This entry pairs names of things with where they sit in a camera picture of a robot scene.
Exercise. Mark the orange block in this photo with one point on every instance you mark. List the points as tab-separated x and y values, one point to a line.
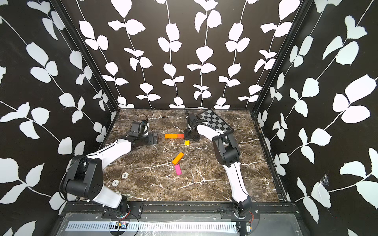
171	136
178	158

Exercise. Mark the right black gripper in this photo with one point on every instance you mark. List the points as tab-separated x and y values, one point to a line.
186	137

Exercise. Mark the black white checkerboard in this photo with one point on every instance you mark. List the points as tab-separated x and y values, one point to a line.
215	121

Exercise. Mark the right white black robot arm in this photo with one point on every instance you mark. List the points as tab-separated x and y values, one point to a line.
227	154

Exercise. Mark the white perforated cable strip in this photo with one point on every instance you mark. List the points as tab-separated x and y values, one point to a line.
103	226

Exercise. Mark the white round table sticker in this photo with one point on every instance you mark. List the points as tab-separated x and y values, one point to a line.
125	175

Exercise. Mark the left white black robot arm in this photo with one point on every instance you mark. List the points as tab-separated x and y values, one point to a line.
84	177

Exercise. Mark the pink block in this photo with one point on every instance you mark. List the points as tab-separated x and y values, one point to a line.
178	169

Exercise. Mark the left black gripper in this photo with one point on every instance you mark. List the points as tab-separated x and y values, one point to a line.
151	141

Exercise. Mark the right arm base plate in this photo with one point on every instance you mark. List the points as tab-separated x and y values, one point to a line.
238	212

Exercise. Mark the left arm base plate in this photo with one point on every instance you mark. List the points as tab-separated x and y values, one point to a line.
123	210

